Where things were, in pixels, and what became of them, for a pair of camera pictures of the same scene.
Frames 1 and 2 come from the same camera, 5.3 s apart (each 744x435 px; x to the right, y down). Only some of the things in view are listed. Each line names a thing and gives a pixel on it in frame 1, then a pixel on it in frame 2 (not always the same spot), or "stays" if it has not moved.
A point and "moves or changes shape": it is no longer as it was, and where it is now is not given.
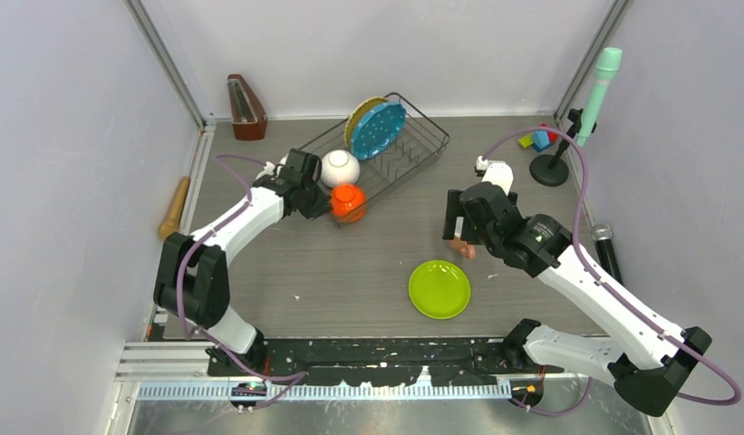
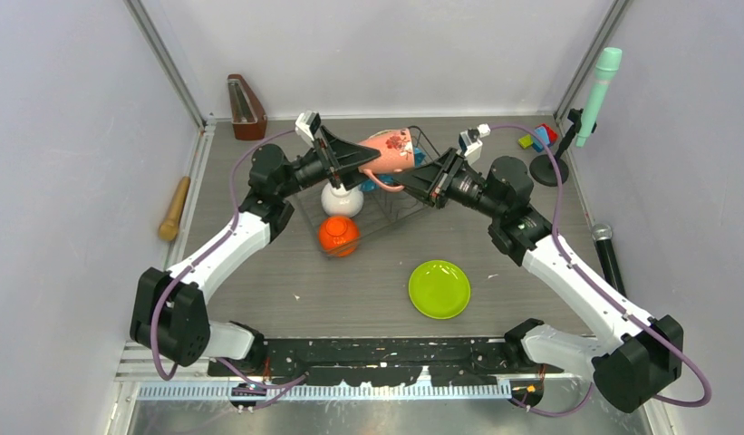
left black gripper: [322, 206] -> [347, 158]
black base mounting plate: [419, 362] stays
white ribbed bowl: [339, 167] moves or changes shape
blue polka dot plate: [378, 130] -> [371, 186]
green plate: [439, 290] stays
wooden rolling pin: [171, 225] stays
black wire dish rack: [420, 143] -> [340, 221]
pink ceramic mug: [460, 245] -> [396, 155]
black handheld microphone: [603, 234] stays
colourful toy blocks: [538, 140] stays
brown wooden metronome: [249, 120] stays
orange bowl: [347, 203] -> [338, 236]
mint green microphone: [607, 67] stays
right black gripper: [454, 209] -> [433, 181]
